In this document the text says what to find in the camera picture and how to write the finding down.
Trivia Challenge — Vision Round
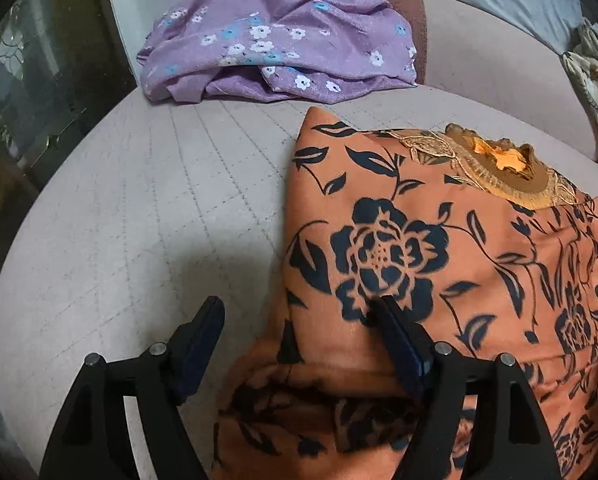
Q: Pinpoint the patterned glass door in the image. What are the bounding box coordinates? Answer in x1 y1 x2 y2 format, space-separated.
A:
0 0 130 171

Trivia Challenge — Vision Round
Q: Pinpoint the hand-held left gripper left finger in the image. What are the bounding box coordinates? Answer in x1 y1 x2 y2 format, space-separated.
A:
39 296 226 480

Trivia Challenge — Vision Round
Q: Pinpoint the orange black floral garment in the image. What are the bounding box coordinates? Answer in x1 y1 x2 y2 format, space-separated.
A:
211 106 598 480

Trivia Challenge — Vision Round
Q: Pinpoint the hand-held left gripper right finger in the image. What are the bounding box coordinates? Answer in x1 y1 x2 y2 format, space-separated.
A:
371 296 562 480

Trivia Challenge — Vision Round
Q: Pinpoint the pink quilted sofa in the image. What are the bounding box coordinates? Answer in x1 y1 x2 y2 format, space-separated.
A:
0 0 598 480

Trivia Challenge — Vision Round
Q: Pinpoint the cream floral cloth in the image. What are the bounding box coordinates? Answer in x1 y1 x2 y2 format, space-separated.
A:
560 17 598 176

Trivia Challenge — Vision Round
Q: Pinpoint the purple floral garment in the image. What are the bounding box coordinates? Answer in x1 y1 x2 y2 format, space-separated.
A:
137 0 420 105

